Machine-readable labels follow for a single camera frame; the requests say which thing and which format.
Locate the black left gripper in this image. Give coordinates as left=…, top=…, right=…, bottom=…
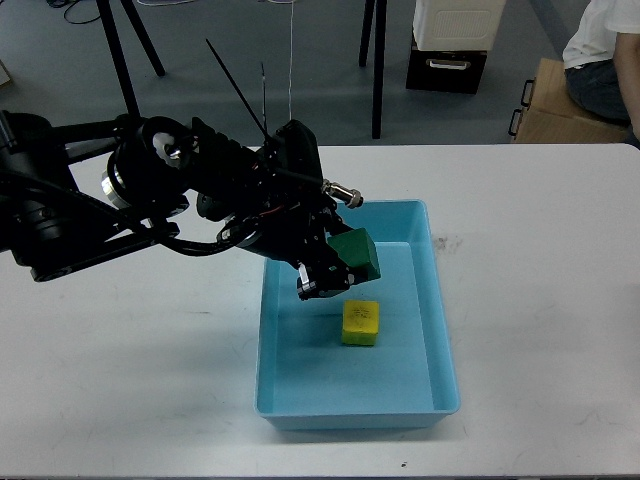
left=234, top=200, right=354, bottom=300

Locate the green block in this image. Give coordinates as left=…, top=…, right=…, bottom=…
left=328, top=228, right=381, bottom=284

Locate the yellow block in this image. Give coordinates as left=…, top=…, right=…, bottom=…
left=341, top=300, right=380, bottom=346

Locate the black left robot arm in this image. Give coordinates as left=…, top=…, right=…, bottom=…
left=1, top=112, right=380, bottom=300

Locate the light blue plastic box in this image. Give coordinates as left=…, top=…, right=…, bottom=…
left=255, top=200, right=460, bottom=430

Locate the black zip tie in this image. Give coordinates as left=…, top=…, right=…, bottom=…
left=205, top=38, right=270, bottom=143

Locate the black tripod leg left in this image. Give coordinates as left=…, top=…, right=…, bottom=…
left=95, top=0, right=167, bottom=119

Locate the black tripod leg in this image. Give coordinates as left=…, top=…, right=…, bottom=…
left=95, top=0, right=167, bottom=119
left=358, top=0, right=388, bottom=140

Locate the black tripod leg right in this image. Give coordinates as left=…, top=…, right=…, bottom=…
left=358, top=0, right=388, bottom=140

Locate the white appliance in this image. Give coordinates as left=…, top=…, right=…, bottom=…
left=412, top=0, right=506, bottom=51

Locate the seated person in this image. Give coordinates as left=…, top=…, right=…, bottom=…
left=562, top=0, right=639, bottom=148

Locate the white hanging cable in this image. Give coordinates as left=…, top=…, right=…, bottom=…
left=287, top=0, right=296, bottom=124

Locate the black box with handle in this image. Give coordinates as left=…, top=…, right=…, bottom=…
left=405, top=41, right=488, bottom=95

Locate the cardboard box with handles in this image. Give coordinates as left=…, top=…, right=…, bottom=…
left=508, top=58, right=627, bottom=144

